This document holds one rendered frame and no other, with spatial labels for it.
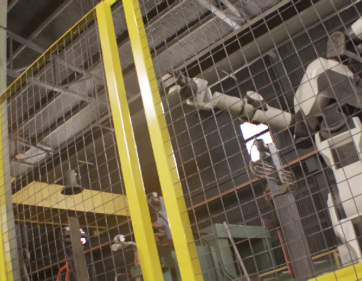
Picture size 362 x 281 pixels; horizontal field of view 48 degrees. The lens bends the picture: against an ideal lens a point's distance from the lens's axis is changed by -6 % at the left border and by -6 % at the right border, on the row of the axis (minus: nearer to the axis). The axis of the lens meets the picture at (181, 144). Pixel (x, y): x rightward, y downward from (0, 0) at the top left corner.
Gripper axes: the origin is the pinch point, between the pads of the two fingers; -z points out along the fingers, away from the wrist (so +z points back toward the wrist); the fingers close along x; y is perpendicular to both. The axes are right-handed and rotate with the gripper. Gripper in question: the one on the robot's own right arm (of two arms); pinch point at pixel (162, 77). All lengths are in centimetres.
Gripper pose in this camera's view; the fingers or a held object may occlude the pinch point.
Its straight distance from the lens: 172.8
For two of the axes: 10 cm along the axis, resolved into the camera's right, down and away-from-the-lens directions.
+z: 6.1, 1.9, 7.7
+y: -2.2, -8.9, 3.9
